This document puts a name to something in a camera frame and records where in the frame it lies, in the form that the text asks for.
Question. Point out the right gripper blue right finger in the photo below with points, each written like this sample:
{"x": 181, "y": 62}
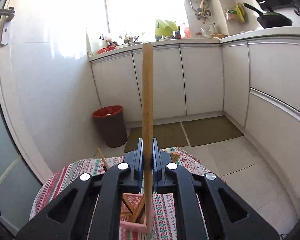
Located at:
{"x": 157, "y": 168}

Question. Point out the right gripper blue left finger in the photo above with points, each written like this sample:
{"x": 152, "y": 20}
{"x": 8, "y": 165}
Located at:
{"x": 138, "y": 165}

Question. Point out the wooden chopstick one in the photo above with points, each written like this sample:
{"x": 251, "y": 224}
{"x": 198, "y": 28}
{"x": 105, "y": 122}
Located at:
{"x": 105, "y": 164}

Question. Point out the left olive floor mat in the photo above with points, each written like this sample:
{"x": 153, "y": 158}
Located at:
{"x": 167, "y": 135}

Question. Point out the olive floor mat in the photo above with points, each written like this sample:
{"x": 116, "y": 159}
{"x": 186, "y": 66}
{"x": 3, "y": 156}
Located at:
{"x": 210, "y": 130}
{"x": 167, "y": 135}

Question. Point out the red brown trash bin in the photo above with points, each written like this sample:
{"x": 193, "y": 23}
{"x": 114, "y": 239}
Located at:
{"x": 111, "y": 125}

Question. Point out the right olive floor mat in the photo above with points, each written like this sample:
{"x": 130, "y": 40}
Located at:
{"x": 210, "y": 130}

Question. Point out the pink perforated utensil basket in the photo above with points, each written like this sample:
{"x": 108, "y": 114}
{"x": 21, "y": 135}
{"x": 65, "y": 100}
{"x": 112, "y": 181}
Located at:
{"x": 133, "y": 213}

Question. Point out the wooden chopstick six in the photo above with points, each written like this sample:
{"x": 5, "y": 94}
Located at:
{"x": 147, "y": 129}

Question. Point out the red bowl on counter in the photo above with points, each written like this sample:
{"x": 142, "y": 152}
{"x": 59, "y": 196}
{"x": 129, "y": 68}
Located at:
{"x": 105, "y": 49}

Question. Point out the glass sliding door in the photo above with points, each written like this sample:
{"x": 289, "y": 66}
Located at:
{"x": 18, "y": 184}

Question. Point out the black wok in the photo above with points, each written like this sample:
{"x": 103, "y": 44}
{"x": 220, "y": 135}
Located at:
{"x": 270, "y": 19}

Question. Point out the metal door handle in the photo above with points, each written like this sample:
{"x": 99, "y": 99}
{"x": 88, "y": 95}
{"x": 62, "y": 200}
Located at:
{"x": 8, "y": 15}

